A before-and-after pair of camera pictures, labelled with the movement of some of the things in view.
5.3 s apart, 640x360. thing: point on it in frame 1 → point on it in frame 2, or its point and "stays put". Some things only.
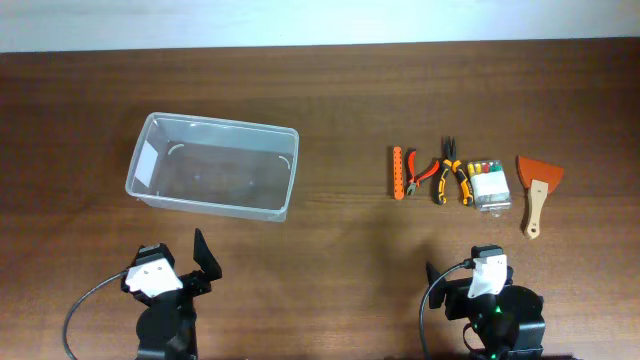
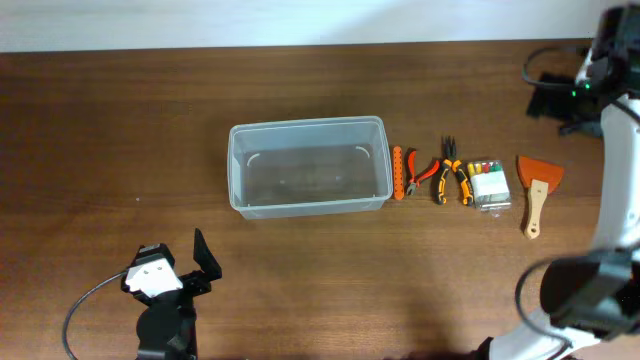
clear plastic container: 215,165 → 284,167
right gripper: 455,293 → 558,106
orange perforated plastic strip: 398,174 stays put
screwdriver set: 490,185 stays put
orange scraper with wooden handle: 540,179 stays put
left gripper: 189,282 stays put
